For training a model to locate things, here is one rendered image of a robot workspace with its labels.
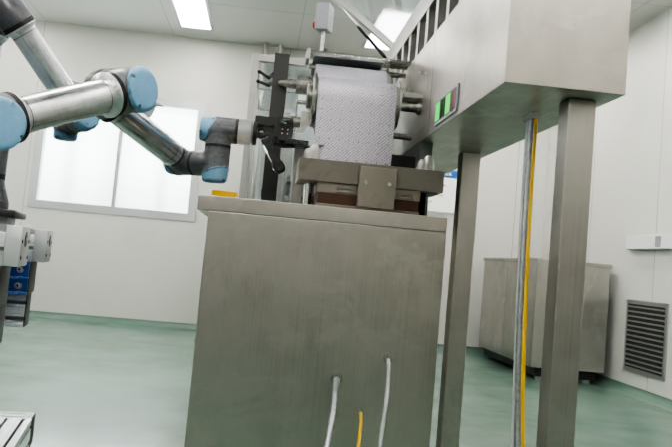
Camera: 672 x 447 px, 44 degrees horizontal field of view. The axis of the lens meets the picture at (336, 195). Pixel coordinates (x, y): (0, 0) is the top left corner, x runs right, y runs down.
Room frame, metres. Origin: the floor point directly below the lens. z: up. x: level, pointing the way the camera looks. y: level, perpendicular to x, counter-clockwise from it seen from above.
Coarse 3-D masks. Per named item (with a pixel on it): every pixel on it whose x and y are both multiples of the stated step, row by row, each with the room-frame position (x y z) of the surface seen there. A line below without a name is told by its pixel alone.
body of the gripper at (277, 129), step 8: (256, 120) 2.38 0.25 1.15; (264, 120) 2.38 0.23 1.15; (272, 120) 2.39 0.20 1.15; (280, 120) 2.40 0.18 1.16; (288, 120) 2.38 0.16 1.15; (256, 128) 2.37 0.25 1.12; (264, 128) 2.39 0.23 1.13; (272, 128) 2.39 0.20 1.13; (280, 128) 2.38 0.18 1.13; (288, 128) 2.38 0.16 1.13; (256, 136) 2.37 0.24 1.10; (264, 136) 2.39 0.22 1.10; (272, 136) 2.39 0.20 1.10; (280, 136) 2.37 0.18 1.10; (288, 136) 2.39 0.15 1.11; (280, 144) 2.37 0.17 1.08; (288, 144) 2.38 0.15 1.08
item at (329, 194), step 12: (324, 192) 2.23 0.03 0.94; (336, 192) 2.23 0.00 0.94; (348, 192) 2.23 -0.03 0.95; (396, 192) 2.25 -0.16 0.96; (408, 192) 2.25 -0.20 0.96; (420, 192) 2.25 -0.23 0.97; (324, 204) 2.23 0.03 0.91; (336, 204) 2.23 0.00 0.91; (348, 204) 2.24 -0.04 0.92; (396, 204) 2.25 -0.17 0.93; (408, 204) 2.25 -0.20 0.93
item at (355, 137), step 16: (320, 112) 2.41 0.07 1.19; (336, 112) 2.42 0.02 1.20; (352, 112) 2.42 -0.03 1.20; (320, 128) 2.41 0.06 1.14; (336, 128) 2.42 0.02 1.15; (352, 128) 2.42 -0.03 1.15; (368, 128) 2.43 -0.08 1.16; (384, 128) 2.43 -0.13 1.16; (336, 144) 2.42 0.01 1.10; (352, 144) 2.42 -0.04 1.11; (368, 144) 2.43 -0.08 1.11; (384, 144) 2.43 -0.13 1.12; (336, 160) 2.42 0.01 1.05; (352, 160) 2.42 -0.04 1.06; (368, 160) 2.43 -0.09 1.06; (384, 160) 2.43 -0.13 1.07
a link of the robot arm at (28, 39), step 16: (0, 0) 2.28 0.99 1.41; (16, 0) 2.30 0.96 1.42; (0, 16) 2.29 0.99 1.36; (16, 16) 2.29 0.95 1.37; (32, 16) 2.33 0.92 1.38; (16, 32) 2.31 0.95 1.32; (32, 32) 2.33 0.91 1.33; (32, 48) 2.34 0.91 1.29; (48, 48) 2.37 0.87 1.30; (32, 64) 2.36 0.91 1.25; (48, 64) 2.37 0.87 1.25; (48, 80) 2.38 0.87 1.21; (64, 80) 2.40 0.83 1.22; (80, 128) 2.44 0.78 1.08
